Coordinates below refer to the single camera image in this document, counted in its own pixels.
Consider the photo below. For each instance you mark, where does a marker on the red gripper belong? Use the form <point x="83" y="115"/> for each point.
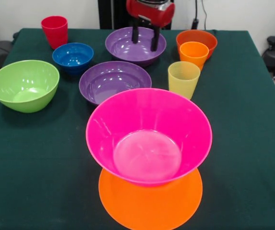
<point x="151" y="14"/>

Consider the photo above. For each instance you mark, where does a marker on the large pink plastic bowl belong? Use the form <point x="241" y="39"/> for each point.
<point x="139" y="119"/>

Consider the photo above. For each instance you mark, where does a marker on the large orange plastic bowl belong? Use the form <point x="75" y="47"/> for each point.
<point x="151" y="206"/>

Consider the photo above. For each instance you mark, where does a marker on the purple plastic bowl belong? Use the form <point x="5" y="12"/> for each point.
<point x="108" y="79"/>
<point x="123" y="48"/>

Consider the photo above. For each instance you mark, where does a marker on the orange plastic cup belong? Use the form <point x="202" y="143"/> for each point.
<point x="193" y="56"/>

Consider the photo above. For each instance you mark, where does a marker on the yellow plastic cup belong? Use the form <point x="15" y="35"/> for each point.
<point x="182" y="79"/>

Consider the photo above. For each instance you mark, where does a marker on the small red-orange plastic bowl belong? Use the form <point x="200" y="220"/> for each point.
<point x="211" y="42"/>

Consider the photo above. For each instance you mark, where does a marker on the blue plastic bowl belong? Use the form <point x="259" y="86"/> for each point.
<point x="72" y="60"/>

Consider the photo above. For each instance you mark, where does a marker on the red plastic cup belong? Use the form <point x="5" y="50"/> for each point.
<point x="54" y="33"/>

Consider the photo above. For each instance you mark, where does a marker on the light green plastic bowl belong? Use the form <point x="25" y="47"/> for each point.
<point x="24" y="83"/>

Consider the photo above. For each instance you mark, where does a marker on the dark green tablecloth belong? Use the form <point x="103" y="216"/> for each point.
<point x="31" y="155"/>

